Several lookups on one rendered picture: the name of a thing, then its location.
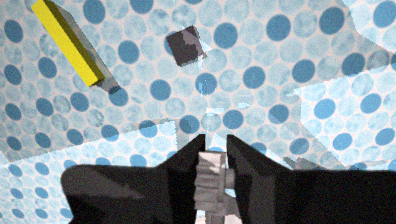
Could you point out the yellow rectangular bar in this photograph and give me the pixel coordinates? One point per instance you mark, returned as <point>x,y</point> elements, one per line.
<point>68,42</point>

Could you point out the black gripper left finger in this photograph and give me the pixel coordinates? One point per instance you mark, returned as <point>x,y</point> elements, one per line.
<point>165,191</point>

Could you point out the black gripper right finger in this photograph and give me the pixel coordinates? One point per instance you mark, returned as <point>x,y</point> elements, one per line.
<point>267,192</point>

